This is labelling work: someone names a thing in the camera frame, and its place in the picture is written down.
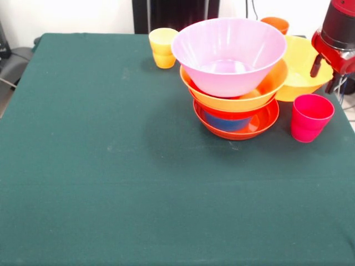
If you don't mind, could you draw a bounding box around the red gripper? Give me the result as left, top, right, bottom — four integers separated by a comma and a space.
310, 26, 355, 94

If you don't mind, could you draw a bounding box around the large orange plastic bowl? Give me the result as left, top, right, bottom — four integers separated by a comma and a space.
274, 35, 334, 102
179, 59, 289, 112

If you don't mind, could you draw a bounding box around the light blue translucent bowl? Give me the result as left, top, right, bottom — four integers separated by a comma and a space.
204, 110, 253, 132

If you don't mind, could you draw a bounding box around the red plastic bowl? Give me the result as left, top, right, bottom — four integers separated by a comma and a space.
188, 88, 278, 120
193, 98, 280, 141

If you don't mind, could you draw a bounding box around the large pink plastic bowl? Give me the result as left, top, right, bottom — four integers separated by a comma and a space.
171, 17, 288, 98

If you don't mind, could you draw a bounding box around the crimson plastic cup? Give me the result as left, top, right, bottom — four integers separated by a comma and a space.
291, 93, 336, 144

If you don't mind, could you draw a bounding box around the orange plastic cup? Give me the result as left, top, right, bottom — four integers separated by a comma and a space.
260, 17, 290, 35

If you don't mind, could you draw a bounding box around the yellow plastic cup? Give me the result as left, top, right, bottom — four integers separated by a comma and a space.
148, 27, 180, 69

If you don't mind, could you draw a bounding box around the dark green tablecloth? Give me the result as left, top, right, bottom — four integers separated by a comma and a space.
0, 32, 355, 266

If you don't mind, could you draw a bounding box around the black chair base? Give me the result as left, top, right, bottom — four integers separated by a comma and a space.
0, 37, 41, 87

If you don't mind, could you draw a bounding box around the tangle of floor cables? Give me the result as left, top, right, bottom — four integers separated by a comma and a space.
332, 74, 355, 96

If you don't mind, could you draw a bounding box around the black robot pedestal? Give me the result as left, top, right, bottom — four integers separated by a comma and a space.
132, 0, 220, 35

